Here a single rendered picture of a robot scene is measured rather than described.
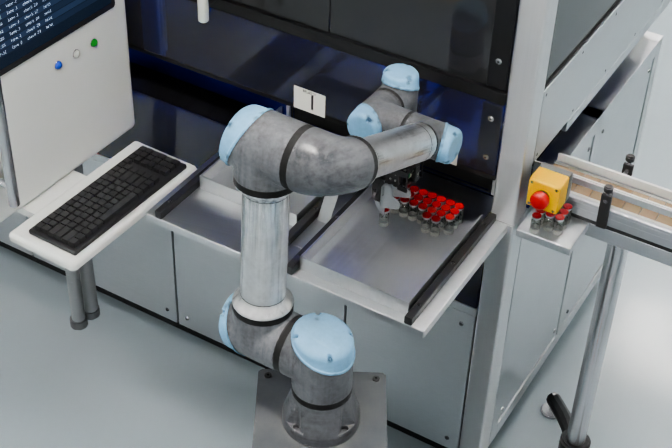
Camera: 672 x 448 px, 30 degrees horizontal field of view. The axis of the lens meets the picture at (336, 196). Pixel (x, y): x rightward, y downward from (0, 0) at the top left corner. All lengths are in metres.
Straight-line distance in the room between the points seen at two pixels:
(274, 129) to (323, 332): 0.43
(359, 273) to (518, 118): 0.46
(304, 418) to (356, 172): 0.54
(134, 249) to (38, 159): 0.72
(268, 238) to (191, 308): 1.40
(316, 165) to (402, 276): 0.64
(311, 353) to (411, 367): 0.98
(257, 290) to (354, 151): 0.36
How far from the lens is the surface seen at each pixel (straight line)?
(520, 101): 2.62
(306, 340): 2.30
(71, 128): 3.02
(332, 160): 2.06
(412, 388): 3.29
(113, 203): 2.93
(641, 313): 3.99
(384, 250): 2.70
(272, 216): 2.19
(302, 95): 2.91
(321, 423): 2.39
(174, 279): 3.57
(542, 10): 2.51
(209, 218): 2.79
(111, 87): 3.08
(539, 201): 2.69
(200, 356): 3.71
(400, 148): 2.24
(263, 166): 2.10
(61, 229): 2.87
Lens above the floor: 2.63
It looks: 38 degrees down
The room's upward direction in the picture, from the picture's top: 2 degrees clockwise
